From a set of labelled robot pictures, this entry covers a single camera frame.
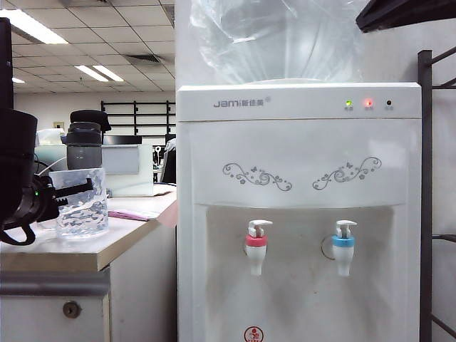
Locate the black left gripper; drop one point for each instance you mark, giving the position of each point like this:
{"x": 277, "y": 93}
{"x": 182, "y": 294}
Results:
{"x": 39, "y": 206}

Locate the clear plastic mug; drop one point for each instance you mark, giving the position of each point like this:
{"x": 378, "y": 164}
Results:
{"x": 82, "y": 213}

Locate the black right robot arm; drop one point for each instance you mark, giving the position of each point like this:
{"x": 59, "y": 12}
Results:
{"x": 409, "y": 14}

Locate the white frosted desk partition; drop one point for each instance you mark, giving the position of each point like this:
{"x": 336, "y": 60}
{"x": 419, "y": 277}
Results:
{"x": 128, "y": 178}

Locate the red hot water tap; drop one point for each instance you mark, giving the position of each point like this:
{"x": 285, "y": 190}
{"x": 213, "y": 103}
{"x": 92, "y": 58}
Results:
{"x": 256, "y": 254}

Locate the white water dispenser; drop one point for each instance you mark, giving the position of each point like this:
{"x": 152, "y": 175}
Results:
{"x": 303, "y": 149}

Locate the clear water jug in plastic bag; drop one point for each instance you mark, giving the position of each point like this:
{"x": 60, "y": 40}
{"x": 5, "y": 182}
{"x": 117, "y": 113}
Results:
{"x": 278, "y": 42}

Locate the blue cold water tap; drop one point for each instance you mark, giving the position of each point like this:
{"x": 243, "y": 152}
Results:
{"x": 343, "y": 254}

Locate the grey thermos with black lid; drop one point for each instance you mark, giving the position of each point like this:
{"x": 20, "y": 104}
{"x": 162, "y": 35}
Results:
{"x": 84, "y": 153}

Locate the white plastic bag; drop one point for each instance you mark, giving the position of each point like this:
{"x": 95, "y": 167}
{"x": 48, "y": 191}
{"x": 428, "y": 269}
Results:
{"x": 50, "y": 137}

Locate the pink paper booklet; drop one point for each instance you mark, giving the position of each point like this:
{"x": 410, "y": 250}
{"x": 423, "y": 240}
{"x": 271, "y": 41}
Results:
{"x": 130, "y": 214}

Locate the black bar on partition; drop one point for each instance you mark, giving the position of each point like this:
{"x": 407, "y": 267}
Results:
{"x": 122, "y": 140}

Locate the dark office chair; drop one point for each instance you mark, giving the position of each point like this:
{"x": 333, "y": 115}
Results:
{"x": 170, "y": 164}

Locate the round metal drawer lock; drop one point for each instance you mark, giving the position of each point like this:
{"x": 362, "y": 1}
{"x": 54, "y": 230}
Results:
{"x": 72, "y": 309}

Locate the fluorescent ceiling light panel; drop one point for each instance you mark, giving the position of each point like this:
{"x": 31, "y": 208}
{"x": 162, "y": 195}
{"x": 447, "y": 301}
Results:
{"x": 31, "y": 28}
{"x": 99, "y": 73}
{"x": 18, "y": 80}

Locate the black computer monitor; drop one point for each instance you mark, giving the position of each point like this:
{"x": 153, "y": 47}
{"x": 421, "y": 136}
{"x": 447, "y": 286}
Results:
{"x": 5, "y": 64}

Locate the ceiling air vent grille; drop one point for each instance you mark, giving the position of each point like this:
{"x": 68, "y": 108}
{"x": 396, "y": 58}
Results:
{"x": 142, "y": 58}

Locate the dark metal shelf rack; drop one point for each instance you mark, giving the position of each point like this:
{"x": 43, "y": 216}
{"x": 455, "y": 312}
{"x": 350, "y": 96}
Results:
{"x": 425, "y": 178}

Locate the black wall rack frame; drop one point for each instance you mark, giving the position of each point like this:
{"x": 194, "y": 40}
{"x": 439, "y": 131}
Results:
{"x": 135, "y": 117}

